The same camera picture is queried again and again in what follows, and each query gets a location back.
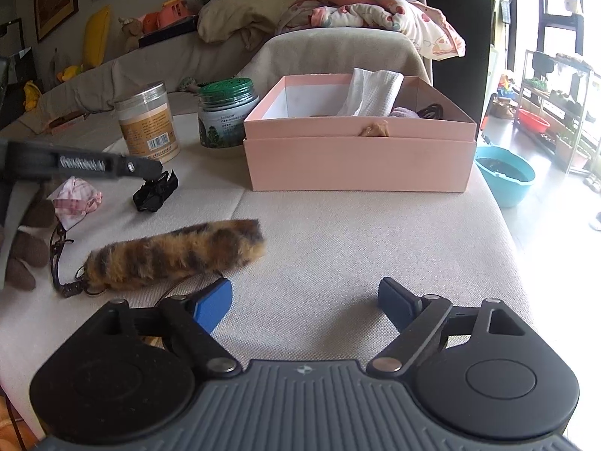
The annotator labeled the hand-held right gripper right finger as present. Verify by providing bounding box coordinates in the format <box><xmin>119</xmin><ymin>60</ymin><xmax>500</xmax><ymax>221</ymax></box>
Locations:
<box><xmin>366</xmin><ymin>278</ymin><xmax>527</xmax><ymax>379</ymax></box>

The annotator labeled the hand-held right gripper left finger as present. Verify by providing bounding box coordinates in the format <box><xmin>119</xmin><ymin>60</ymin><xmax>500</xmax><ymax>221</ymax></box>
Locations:
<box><xmin>96</xmin><ymin>278</ymin><xmax>242</xmax><ymax>379</ymax></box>

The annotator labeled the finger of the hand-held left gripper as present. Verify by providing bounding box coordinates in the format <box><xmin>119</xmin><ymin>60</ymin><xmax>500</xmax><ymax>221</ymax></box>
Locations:
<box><xmin>106</xmin><ymin>156</ymin><xmax>164</xmax><ymax>183</ymax></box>

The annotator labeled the pink plaid pouch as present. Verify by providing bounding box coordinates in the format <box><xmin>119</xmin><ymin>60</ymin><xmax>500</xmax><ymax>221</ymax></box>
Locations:
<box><xmin>51</xmin><ymin>176</ymin><xmax>103</xmax><ymax>231</ymax></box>

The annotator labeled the striped brown furry tail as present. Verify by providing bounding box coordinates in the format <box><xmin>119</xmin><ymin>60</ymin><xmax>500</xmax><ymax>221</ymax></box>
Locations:
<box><xmin>83</xmin><ymin>218</ymin><xmax>267</xmax><ymax>291</ymax></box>

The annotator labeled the pink cardboard box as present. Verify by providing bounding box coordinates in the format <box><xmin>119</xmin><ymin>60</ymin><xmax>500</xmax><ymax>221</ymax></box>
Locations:
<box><xmin>243</xmin><ymin>74</ymin><xmax>479</xmax><ymax>193</ymax></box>

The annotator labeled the white towel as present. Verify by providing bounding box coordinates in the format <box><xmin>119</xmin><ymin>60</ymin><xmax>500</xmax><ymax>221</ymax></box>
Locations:
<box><xmin>335</xmin><ymin>68</ymin><xmax>405</xmax><ymax>117</ymax></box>

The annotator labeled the silver lid canister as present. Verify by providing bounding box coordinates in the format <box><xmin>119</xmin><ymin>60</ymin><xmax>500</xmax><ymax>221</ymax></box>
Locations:
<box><xmin>115</xmin><ymin>81</ymin><xmax>181</xmax><ymax>165</ymax></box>

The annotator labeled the brown plush toy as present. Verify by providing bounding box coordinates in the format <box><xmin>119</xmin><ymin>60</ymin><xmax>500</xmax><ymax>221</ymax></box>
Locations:
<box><xmin>0</xmin><ymin>181</ymin><xmax>64</xmax><ymax>291</ymax></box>

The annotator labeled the black furniture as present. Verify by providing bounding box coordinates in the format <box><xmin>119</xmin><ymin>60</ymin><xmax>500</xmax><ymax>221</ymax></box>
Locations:
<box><xmin>0</xmin><ymin>18</ymin><xmax>38</xmax><ymax>118</ymax></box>

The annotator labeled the green lid jar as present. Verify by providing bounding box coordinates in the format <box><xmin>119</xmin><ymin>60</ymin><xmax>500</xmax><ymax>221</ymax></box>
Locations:
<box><xmin>197</xmin><ymin>78</ymin><xmax>260</xmax><ymax>150</ymax></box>

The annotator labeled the flat black box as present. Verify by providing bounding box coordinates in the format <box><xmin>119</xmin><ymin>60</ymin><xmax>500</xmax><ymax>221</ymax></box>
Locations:
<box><xmin>138</xmin><ymin>15</ymin><xmax>200</xmax><ymax>48</ymax></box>

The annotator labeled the small beige plush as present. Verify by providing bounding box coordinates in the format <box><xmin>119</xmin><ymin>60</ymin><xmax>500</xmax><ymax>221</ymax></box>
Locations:
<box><xmin>119</xmin><ymin>15</ymin><xmax>148</xmax><ymax>52</ymax></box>

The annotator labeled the yellow banana plush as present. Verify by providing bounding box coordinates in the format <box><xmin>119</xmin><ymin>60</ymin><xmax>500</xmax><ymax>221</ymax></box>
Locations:
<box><xmin>83</xmin><ymin>6</ymin><xmax>112</xmax><ymax>67</ymax></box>

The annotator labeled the teal plastic basin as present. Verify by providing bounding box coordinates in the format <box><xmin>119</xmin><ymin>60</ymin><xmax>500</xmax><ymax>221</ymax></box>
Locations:
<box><xmin>474</xmin><ymin>145</ymin><xmax>536</xmax><ymax>208</ymax></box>

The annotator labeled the orange toy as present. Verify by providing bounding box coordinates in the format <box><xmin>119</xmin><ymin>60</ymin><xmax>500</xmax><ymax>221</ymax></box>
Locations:
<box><xmin>143</xmin><ymin>0</ymin><xmax>193</xmax><ymax>29</ymax></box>

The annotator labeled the narrow framed picture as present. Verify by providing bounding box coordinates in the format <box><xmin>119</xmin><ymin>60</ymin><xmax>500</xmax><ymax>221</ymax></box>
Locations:
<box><xmin>34</xmin><ymin>0</ymin><xmax>80</xmax><ymax>43</ymax></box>

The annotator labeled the beige ribbon pull tab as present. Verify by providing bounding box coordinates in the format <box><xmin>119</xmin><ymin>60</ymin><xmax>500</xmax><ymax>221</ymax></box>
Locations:
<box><xmin>359</xmin><ymin>120</ymin><xmax>390</xmax><ymax>138</ymax></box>

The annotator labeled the beige pillow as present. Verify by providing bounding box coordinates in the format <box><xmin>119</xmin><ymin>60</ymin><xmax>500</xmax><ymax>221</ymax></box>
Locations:
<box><xmin>196</xmin><ymin>0</ymin><xmax>306</xmax><ymax>52</ymax></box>

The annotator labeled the red plastic basin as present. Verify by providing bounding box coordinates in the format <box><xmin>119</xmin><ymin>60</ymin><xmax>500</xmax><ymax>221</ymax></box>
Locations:
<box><xmin>518</xmin><ymin>108</ymin><xmax>551</xmax><ymax>135</ymax></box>

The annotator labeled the metal shelf rack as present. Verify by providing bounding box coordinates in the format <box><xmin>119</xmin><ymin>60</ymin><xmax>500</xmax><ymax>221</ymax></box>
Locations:
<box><xmin>516</xmin><ymin>48</ymin><xmax>595</xmax><ymax>174</ymax></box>

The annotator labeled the floral printed blanket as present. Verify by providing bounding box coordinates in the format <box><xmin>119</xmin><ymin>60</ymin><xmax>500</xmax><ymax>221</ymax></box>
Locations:
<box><xmin>277</xmin><ymin>0</ymin><xmax>467</xmax><ymax>61</ymax></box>

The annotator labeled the red handled tool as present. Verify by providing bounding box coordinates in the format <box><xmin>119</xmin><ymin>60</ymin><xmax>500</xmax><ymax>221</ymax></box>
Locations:
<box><xmin>49</xmin><ymin>112</ymin><xmax>90</xmax><ymax>135</ymax></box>

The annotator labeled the brown braided cord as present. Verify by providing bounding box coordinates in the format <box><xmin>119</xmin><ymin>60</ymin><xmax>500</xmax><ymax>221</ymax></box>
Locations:
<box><xmin>48</xmin><ymin>223</ymin><xmax>95</xmax><ymax>298</ymax></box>

